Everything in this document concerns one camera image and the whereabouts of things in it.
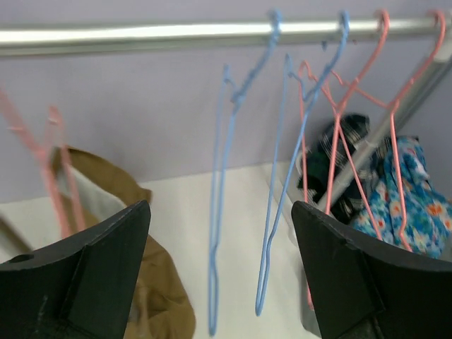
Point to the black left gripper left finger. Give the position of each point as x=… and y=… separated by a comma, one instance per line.
x=79, y=287

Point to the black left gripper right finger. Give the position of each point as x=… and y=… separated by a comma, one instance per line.
x=362, y=287

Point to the blue floral skirt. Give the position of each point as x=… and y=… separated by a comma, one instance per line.
x=420, y=217

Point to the navy white plaid skirt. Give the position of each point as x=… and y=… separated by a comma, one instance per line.
x=355, y=128

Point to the pink wire hanger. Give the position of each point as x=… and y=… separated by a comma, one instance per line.
x=393, y=106
x=301, y=161
x=41, y=153

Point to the tan brown skirt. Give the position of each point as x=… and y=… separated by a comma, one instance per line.
x=160, y=307

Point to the metal clothes rack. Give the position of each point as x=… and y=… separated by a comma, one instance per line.
x=144, y=96

